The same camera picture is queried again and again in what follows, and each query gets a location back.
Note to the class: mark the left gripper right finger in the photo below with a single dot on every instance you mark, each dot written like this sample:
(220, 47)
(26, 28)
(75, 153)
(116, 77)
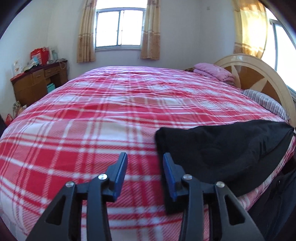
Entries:
(228, 220)

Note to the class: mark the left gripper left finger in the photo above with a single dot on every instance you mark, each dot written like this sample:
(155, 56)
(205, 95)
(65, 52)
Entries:
(61, 220)

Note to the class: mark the black pants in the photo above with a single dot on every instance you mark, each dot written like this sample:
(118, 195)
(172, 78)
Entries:
(242, 154)

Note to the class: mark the dark jacket sleeve forearm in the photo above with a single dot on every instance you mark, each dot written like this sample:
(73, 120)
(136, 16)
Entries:
(274, 211)

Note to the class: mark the red plaid bed cover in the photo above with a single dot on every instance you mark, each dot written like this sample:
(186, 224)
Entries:
(76, 131)

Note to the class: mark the red bag on floor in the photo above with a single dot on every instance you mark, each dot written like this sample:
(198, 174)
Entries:
(9, 119)

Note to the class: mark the wooden desk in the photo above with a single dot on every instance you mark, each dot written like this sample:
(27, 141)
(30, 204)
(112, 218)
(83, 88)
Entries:
(31, 86)

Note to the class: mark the striped pillow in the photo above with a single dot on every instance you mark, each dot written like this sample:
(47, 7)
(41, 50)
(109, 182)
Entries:
(267, 102)

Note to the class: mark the folded pink blanket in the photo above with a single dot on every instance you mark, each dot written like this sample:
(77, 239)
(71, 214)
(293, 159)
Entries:
(215, 72)

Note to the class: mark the white card on desk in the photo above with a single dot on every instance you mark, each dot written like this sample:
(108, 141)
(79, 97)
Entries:
(17, 68)

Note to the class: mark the round wooden headboard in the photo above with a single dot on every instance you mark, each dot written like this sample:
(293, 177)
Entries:
(252, 73)

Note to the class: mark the red gift bag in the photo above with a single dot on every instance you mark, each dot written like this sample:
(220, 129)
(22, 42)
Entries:
(42, 55)

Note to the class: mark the left back curtain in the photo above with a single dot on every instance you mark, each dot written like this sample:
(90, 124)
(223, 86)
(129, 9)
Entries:
(86, 38)

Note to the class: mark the right back curtain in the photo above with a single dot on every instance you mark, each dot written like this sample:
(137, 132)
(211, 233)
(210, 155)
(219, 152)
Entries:
(150, 49)

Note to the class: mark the side window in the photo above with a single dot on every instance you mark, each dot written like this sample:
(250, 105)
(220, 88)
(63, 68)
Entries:
(280, 51)

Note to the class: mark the back window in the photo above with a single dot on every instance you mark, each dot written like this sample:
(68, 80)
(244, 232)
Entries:
(119, 24)

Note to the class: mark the yellow side curtain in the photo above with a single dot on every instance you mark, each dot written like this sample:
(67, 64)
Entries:
(251, 28)

